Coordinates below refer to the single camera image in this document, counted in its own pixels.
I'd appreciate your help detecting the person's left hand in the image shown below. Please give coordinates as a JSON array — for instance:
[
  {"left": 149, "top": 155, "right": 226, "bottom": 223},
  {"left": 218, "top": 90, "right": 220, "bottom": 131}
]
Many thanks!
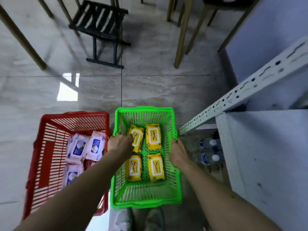
[{"left": 107, "top": 132, "right": 135, "bottom": 158}]

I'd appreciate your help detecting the wooden table leg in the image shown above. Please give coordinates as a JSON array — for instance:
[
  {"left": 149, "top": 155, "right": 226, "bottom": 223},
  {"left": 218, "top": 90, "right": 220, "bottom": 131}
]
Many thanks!
[
  {"left": 36, "top": 0, "right": 80, "bottom": 38},
  {"left": 0, "top": 4, "right": 47, "bottom": 71}
]

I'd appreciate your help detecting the black folding stool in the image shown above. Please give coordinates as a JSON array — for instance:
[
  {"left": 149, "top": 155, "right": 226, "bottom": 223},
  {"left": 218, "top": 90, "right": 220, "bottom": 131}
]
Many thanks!
[{"left": 69, "top": 0, "right": 132, "bottom": 69}]

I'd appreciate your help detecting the red plastic basket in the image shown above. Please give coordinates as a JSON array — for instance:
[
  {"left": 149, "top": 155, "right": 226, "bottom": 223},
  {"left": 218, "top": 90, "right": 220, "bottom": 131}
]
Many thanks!
[{"left": 22, "top": 111, "right": 111, "bottom": 222}]

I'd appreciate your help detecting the person's left forearm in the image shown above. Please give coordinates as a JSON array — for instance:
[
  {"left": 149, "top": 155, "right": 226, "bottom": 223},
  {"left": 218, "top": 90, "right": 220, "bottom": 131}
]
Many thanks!
[{"left": 13, "top": 151, "right": 129, "bottom": 231}]

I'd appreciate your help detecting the person's right shoe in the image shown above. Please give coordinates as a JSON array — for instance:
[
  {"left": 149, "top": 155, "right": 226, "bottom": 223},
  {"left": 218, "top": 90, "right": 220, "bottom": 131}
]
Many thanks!
[{"left": 144, "top": 208, "right": 165, "bottom": 231}]

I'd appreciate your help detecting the white shelf board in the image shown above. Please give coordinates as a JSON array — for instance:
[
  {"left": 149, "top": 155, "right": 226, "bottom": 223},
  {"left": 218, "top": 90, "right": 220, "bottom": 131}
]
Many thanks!
[
  {"left": 225, "top": 0, "right": 308, "bottom": 111},
  {"left": 215, "top": 109, "right": 308, "bottom": 231}
]

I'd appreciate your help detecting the yellow wipes packet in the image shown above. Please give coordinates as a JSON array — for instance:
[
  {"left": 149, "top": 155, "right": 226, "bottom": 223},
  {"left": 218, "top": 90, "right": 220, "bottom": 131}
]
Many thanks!
[
  {"left": 127, "top": 125, "right": 145, "bottom": 153},
  {"left": 145, "top": 124, "right": 162, "bottom": 150},
  {"left": 125, "top": 154, "right": 143, "bottom": 182},
  {"left": 147, "top": 153, "right": 166, "bottom": 183}
]

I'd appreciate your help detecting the green plastic basket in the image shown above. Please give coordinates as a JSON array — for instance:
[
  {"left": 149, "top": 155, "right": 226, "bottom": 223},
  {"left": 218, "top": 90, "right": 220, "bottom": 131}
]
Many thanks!
[{"left": 110, "top": 106, "right": 183, "bottom": 210}]

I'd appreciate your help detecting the wooden chair leg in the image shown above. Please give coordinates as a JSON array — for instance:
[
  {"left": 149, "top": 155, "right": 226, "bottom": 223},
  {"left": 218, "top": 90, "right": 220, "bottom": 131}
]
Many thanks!
[
  {"left": 174, "top": 0, "right": 194, "bottom": 69},
  {"left": 167, "top": 0, "right": 175, "bottom": 22},
  {"left": 217, "top": 0, "right": 262, "bottom": 53},
  {"left": 185, "top": 4, "right": 210, "bottom": 55}
]

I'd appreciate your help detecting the person's right forearm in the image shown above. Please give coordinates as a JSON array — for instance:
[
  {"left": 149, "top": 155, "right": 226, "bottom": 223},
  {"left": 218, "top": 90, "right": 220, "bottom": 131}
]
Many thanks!
[{"left": 179, "top": 162, "right": 282, "bottom": 231}]

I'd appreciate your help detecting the person's shoe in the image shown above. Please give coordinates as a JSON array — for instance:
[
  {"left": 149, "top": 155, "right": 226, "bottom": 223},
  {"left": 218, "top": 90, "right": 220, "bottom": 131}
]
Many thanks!
[
  {"left": 144, "top": 208, "right": 165, "bottom": 231},
  {"left": 115, "top": 208, "right": 133, "bottom": 231}
]

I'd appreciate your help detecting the person's left shoe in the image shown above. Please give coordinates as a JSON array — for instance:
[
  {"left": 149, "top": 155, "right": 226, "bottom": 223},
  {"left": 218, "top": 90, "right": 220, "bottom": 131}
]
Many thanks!
[{"left": 115, "top": 208, "right": 133, "bottom": 231}]

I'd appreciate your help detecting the pink wipes packet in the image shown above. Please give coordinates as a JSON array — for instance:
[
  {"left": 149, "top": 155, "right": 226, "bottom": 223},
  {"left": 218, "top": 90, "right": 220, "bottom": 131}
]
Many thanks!
[
  {"left": 62, "top": 164, "right": 85, "bottom": 188},
  {"left": 64, "top": 133, "right": 91, "bottom": 165},
  {"left": 85, "top": 131, "right": 107, "bottom": 162}
]

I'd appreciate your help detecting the white perforated shelf post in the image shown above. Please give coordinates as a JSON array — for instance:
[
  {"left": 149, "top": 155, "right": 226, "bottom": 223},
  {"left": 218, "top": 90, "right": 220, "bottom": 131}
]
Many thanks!
[{"left": 178, "top": 37, "right": 308, "bottom": 136}]

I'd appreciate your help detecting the person's right hand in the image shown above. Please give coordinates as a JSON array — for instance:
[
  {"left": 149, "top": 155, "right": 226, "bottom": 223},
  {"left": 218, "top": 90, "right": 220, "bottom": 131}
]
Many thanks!
[{"left": 168, "top": 139, "right": 193, "bottom": 169}]

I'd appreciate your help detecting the cardboard box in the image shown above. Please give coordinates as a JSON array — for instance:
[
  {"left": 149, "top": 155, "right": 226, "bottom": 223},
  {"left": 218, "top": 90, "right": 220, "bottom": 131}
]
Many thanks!
[{"left": 206, "top": 163, "right": 225, "bottom": 184}]

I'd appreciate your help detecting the clear water bottle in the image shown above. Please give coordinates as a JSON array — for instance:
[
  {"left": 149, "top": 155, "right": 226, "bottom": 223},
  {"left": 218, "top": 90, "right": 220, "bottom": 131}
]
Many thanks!
[
  {"left": 192, "top": 151, "right": 225, "bottom": 164},
  {"left": 193, "top": 138, "right": 222, "bottom": 151}
]

